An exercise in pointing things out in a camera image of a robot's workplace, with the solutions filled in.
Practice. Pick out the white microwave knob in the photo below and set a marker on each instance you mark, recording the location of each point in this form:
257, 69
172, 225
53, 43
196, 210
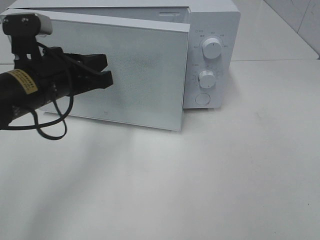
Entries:
211, 48
207, 79

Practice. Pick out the white microwave door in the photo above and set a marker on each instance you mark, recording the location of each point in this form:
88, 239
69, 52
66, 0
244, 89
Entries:
148, 67

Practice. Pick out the round door release button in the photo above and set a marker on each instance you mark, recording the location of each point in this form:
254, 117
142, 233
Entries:
202, 99

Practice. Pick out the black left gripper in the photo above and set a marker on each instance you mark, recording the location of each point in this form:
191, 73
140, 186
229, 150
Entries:
66, 70

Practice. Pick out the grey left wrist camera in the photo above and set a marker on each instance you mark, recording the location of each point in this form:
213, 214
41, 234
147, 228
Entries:
26, 25

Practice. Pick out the white microwave oven body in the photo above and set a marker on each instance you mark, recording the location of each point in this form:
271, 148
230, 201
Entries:
206, 18

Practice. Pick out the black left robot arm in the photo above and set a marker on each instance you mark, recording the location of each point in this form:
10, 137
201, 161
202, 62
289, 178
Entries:
33, 84

